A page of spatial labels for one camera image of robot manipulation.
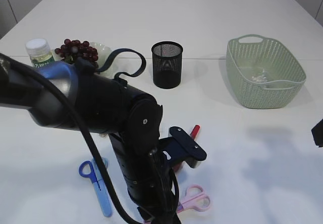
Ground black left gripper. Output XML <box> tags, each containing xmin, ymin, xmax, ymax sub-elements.
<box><xmin>137</xmin><ymin>181</ymin><xmax>181</xmax><ymax>223</ymax></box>

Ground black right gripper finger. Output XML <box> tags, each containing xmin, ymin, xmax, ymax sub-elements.
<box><xmin>311</xmin><ymin>120</ymin><xmax>323</xmax><ymax>148</ymax></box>

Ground pink scissors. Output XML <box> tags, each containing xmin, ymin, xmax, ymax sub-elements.
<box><xmin>142</xmin><ymin>184</ymin><xmax>211</xmax><ymax>222</ymax></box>

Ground clear plastic sheet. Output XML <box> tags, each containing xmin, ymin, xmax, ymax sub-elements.
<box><xmin>250</xmin><ymin>68</ymin><xmax>268</xmax><ymax>83</ymax></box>

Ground blue scissors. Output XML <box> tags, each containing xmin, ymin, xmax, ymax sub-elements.
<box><xmin>78</xmin><ymin>159</ymin><xmax>113</xmax><ymax>217</ymax></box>

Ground purple artificial grape bunch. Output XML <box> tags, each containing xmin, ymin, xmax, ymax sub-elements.
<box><xmin>54</xmin><ymin>38</ymin><xmax>99</xmax><ymax>68</ymax></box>

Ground yellow tea bottle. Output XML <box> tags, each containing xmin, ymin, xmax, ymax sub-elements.
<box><xmin>25</xmin><ymin>38</ymin><xmax>54</xmax><ymax>68</ymax></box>

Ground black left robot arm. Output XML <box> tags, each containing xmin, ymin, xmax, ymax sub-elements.
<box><xmin>1</xmin><ymin>54</ymin><xmax>180</xmax><ymax>223</ymax></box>

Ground red glitter pen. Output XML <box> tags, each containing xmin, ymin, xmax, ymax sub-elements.
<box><xmin>173</xmin><ymin>125</ymin><xmax>200</xmax><ymax>173</ymax></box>

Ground green woven plastic basket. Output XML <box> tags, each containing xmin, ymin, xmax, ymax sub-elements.
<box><xmin>226</xmin><ymin>34</ymin><xmax>306</xmax><ymax>109</ymax></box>

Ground black mesh pen holder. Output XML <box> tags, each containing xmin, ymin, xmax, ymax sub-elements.
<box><xmin>151</xmin><ymin>41</ymin><xmax>183</xmax><ymax>89</ymax></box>

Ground green wavy glass bowl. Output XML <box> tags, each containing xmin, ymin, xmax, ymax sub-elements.
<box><xmin>51</xmin><ymin>42</ymin><xmax>118</xmax><ymax>79</ymax></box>

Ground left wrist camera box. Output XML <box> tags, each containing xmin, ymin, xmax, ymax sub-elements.
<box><xmin>158</xmin><ymin>126</ymin><xmax>207</xmax><ymax>169</ymax></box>

